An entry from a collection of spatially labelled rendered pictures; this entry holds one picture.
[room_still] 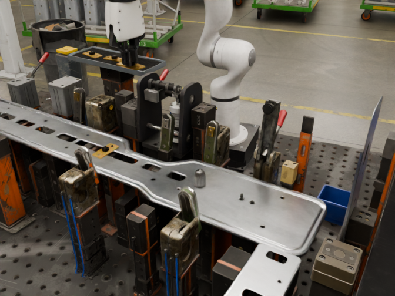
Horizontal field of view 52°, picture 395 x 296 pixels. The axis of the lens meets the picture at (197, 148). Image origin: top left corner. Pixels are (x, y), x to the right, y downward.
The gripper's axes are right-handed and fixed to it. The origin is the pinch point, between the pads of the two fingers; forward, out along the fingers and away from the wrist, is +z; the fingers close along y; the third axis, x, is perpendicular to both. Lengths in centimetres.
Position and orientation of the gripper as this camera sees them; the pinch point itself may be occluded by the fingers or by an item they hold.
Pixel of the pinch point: (129, 56)
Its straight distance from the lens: 115.3
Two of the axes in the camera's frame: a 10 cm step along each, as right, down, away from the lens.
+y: -6.3, 4.0, -6.6
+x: 7.8, 3.0, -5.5
